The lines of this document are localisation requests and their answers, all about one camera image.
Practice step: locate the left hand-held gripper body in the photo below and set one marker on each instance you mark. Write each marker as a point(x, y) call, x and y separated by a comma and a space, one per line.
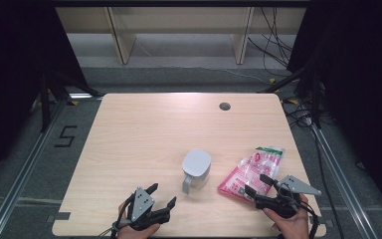
point(142, 204)

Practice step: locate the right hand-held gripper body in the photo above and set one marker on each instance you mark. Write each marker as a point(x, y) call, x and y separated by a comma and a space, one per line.
point(295, 186)

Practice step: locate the pink and clear plastic bag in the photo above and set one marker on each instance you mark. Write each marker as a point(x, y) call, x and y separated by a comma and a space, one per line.
point(257, 166)

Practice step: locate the person's left hand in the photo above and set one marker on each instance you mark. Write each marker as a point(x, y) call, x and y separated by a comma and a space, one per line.
point(136, 235)

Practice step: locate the person's right hand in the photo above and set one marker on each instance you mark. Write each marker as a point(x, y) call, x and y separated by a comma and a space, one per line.
point(293, 227)

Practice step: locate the black metal stand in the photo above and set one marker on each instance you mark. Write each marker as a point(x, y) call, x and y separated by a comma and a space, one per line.
point(45, 106)
point(316, 99)

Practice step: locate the black curtain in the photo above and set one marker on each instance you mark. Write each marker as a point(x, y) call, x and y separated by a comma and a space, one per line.
point(361, 66)
point(10, 66)

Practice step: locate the beige wooden desk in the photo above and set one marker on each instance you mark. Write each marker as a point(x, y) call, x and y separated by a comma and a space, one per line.
point(179, 20)

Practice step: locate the black table bracket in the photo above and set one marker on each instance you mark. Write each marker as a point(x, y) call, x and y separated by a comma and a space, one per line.
point(318, 220)
point(61, 216)

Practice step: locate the aluminium floor rail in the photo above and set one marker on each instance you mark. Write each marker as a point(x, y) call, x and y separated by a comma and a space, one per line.
point(344, 189)
point(23, 179)

